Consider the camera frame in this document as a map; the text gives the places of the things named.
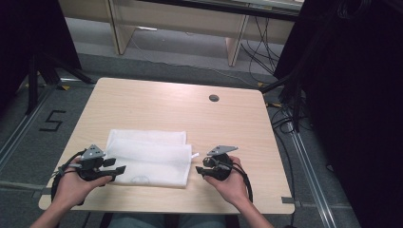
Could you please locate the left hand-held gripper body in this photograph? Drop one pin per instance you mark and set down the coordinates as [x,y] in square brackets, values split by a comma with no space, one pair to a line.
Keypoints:
[90,163]

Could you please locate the light wooden desk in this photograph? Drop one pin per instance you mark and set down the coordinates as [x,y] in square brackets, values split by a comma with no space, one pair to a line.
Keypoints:
[177,22]

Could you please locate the black metal stand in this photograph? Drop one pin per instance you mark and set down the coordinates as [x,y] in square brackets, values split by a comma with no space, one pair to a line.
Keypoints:
[296,104]
[33,82]

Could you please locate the grey tape strip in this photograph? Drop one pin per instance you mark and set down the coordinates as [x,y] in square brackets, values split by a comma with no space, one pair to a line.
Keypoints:
[287,200]

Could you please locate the person's right hand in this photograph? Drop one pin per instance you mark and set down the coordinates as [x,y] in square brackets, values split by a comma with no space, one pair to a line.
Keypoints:
[233,188]

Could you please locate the white mesh laundry bag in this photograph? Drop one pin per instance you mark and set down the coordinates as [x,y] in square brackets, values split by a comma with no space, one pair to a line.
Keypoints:
[152,158]

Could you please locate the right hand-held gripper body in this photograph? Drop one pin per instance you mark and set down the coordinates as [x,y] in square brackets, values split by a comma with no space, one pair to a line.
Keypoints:
[223,164]

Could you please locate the metal floor rail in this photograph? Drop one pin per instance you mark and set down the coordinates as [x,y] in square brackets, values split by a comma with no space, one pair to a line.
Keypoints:
[312,177]
[22,126]

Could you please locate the person's left hand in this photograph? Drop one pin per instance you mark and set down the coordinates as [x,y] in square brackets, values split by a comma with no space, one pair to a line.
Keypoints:
[72,188]

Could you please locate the black curtain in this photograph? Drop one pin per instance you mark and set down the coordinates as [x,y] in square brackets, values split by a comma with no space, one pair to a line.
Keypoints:
[351,95]

